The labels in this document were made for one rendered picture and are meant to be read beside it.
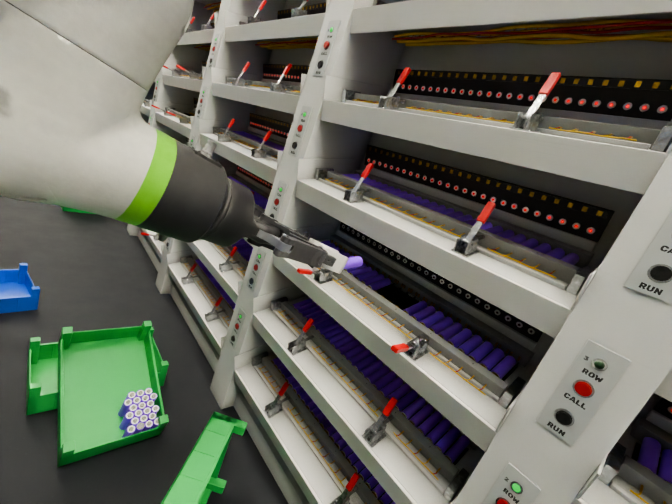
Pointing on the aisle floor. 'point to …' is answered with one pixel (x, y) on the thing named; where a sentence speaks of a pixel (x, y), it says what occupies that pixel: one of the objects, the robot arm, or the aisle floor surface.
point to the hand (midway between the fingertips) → (325, 256)
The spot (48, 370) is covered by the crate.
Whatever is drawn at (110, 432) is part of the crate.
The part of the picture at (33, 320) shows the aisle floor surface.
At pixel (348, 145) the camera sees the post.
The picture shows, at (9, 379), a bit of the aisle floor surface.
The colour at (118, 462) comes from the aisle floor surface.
